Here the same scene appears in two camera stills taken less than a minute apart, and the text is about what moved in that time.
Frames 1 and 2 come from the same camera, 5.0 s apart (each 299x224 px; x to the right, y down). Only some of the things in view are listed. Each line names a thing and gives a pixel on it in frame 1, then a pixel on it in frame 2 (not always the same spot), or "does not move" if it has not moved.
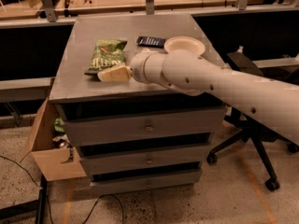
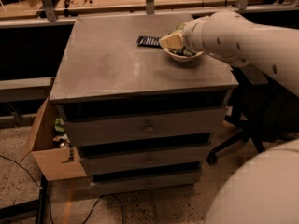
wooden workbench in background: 47,2 does not move
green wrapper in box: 58,125 does not move
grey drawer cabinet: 138,137 does not move
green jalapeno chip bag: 106,53 -> 183,50
